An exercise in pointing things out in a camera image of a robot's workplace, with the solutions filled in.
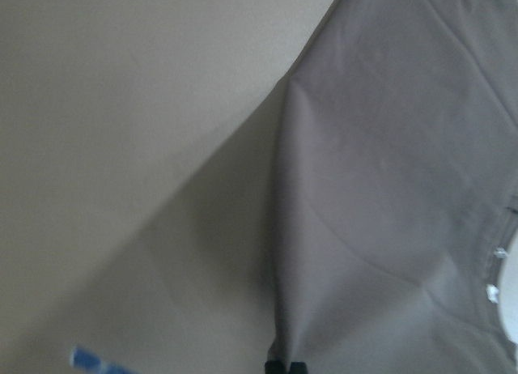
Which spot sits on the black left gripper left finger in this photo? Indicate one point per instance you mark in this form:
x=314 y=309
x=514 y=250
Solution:
x=275 y=367

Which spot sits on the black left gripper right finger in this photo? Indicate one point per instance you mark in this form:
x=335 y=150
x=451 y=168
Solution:
x=298 y=368

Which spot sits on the dark brown t-shirt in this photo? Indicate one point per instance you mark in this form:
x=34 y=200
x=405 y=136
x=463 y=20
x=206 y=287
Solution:
x=395 y=190

